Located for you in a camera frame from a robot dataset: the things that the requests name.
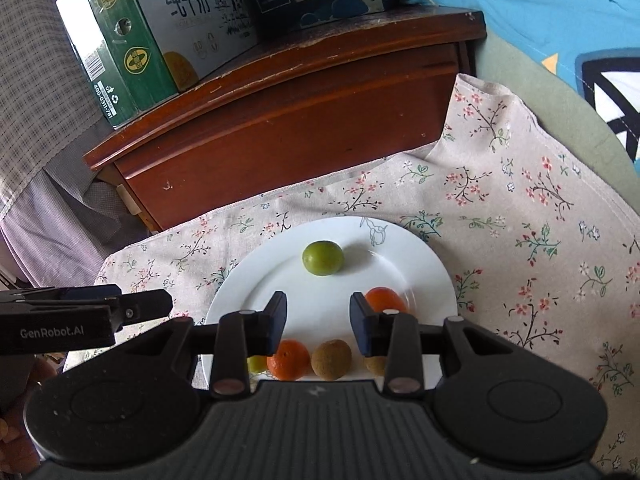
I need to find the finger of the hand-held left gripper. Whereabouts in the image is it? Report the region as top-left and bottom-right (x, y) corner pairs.
(0, 284), (123, 306)
(107, 289), (173, 332)

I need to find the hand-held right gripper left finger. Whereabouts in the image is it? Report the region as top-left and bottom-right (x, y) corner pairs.
(115, 291), (289, 397)

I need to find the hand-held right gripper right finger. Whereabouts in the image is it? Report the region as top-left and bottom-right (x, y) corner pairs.
(349, 291), (526, 395)

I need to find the orange mandarin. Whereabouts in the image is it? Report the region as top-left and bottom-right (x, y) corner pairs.
(364, 286), (408, 316)
(266, 339), (312, 381)

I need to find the tan round fruit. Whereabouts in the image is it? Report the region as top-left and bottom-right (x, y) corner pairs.
(311, 339), (352, 382)
(364, 352), (390, 377)

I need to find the white plate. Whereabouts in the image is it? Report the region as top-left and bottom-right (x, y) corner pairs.
(202, 216), (458, 383)

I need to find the person's left hand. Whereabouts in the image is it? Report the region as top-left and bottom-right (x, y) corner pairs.
(0, 354), (66, 461)

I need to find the purple checked cloth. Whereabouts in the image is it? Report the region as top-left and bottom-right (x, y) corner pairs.
(0, 155), (151, 286)

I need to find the grey blue cloth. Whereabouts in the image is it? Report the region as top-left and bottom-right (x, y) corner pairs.
(45, 145), (151, 241)

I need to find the floral tablecloth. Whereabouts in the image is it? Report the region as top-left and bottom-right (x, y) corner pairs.
(62, 74), (640, 476)

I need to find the brown wooden cabinet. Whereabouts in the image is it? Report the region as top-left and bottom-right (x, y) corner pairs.
(82, 10), (488, 233)

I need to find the white checked lace cloth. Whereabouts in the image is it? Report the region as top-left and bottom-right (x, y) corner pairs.
(0, 0), (106, 221)

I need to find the green white carton box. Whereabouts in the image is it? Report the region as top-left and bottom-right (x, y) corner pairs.
(55, 0), (261, 128)

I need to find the blue printed quilt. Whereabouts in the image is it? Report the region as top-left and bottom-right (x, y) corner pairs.
(405, 0), (640, 161)

